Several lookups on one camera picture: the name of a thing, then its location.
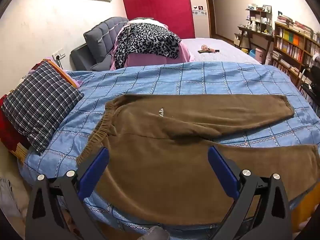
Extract leopard print blanket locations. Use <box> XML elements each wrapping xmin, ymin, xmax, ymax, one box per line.
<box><xmin>114</xmin><ymin>23</ymin><xmax>182</xmax><ymax>67</ymax></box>

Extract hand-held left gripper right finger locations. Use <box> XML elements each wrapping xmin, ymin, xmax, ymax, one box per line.
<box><xmin>207</xmin><ymin>146</ymin><xmax>293</xmax><ymax>240</ymax></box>

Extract white wall socket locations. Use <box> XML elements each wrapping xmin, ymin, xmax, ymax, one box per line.
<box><xmin>52</xmin><ymin>50</ymin><xmax>66</xmax><ymax>61</ymax></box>

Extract brown fleece pants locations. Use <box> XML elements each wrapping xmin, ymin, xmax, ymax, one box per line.
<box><xmin>76</xmin><ymin>94</ymin><xmax>320</xmax><ymax>225</ymax></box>

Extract pink bin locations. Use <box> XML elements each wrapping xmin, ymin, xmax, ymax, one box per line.
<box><xmin>255</xmin><ymin>49</ymin><xmax>267</xmax><ymax>64</ymax></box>

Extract wooden desk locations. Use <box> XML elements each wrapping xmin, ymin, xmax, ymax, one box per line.
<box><xmin>235</xmin><ymin>25</ymin><xmax>274</xmax><ymax>55</ymax></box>

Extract grey padded headboard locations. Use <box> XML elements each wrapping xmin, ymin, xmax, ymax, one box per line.
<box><xmin>70</xmin><ymin>17</ymin><xmax>130</xmax><ymax>71</ymax></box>

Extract wooden bookshelf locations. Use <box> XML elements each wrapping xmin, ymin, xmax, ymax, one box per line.
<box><xmin>271</xmin><ymin>21</ymin><xmax>320</xmax><ymax>88</ymax></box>

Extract white cloth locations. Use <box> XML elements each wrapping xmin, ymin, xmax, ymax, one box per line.
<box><xmin>0</xmin><ymin>177</ymin><xmax>23</xmax><ymax>218</ymax></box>

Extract lilac bed sheet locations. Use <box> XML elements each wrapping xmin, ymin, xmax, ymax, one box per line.
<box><xmin>180</xmin><ymin>38</ymin><xmax>262</xmax><ymax>65</ymax></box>

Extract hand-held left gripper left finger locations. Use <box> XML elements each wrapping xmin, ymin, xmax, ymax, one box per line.
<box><xmin>25</xmin><ymin>146</ymin><xmax>110</xmax><ymax>240</ymax></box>

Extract orange wooden board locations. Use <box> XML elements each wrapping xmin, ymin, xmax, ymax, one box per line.
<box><xmin>42</xmin><ymin>59</ymin><xmax>80</xmax><ymax>88</ymax></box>

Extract small wooden desk shelf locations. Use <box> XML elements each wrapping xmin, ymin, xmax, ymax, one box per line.
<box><xmin>246</xmin><ymin>7</ymin><xmax>273</xmax><ymax>27</ymax></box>

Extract dark plaid pillow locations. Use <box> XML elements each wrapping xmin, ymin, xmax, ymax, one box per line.
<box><xmin>1</xmin><ymin>61</ymin><xmax>84</xmax><ymax>155</ymax></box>

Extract red cloth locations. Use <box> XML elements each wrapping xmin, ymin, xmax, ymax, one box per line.
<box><xmin>0</xmin><ymin>96</ymin><xmax>30</xmax><ymax>153</ymax></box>

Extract stack of books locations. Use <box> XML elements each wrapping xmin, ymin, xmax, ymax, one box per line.
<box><xmin>277</xmin><ymin>11</ymin><xmax>320</xmax><ymax>39</ymax></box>

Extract red mattress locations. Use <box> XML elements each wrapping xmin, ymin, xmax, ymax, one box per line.
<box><xmin>122</xmin><ymin>0</ymin><xmax>196</xmax><ymax>39</ymax></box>

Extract blue checked blanket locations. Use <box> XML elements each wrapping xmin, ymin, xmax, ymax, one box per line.
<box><xmin>19</xmin><ymin>61</ymin><xmax>320</xmax><ymax>240</ymax></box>

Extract pink quilt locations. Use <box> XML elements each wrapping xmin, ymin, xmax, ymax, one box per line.
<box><xmin>110</xmin><ymin>21</ymin><xmax>197</xmax><ymax>70</ymax></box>

